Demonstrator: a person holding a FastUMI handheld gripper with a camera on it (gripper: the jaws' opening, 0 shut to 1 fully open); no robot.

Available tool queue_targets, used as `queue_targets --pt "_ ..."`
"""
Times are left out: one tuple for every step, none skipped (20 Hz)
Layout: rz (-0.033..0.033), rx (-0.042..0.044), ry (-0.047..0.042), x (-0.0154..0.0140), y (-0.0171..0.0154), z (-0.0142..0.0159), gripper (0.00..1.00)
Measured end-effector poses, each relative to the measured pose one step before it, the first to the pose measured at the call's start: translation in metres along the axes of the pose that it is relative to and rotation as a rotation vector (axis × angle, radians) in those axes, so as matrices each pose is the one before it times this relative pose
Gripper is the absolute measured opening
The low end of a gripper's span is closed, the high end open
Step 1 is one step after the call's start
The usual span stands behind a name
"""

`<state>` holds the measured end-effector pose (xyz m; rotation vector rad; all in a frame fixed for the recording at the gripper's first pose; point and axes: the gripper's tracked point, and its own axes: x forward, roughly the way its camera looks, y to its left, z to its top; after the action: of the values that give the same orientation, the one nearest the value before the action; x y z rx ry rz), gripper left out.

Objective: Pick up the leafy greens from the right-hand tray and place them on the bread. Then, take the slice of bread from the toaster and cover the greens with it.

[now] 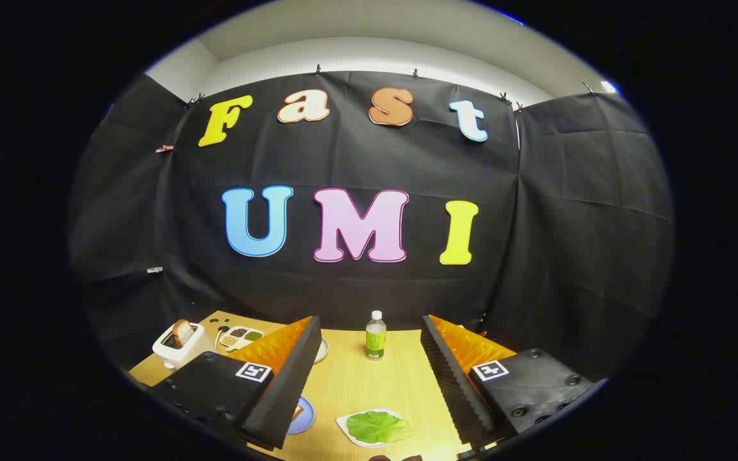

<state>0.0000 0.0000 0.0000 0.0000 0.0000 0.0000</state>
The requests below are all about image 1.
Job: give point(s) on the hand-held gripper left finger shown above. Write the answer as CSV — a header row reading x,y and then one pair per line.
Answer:
x,y
279,410

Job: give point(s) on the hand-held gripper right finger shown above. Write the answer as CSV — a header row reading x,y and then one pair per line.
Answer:
x,y
459,397

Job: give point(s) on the green lettuce leaf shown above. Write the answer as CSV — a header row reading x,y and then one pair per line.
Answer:
x,y
375,428

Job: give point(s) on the toasted bread slice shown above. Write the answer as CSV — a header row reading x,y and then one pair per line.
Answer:
x,y
183,333

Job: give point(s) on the white bread slice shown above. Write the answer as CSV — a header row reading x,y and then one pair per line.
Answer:
x,y
296,413

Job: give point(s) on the blue round plate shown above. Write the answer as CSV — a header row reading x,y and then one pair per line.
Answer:
x,y
307,416

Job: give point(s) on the white square plate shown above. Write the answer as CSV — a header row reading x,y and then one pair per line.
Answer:
x,y
343,426

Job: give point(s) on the beige round plate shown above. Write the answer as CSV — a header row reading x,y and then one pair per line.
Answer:
x,y
323,351

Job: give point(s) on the white divided seasoning tray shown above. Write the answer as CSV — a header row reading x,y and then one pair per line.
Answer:
x,y
244,339

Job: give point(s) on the white spoon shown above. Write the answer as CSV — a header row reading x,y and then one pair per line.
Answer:
x,y
218,338

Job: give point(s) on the clear bottle with green label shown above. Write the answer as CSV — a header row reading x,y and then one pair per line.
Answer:
x,y
375,339

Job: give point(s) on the white toaster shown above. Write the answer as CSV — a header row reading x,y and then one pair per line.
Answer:
x,y
180,355

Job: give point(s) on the black backdrop cloth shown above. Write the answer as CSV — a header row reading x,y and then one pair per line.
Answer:
x,y
369,160

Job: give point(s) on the copper clip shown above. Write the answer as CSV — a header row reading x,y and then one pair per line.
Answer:
x,y
164,148

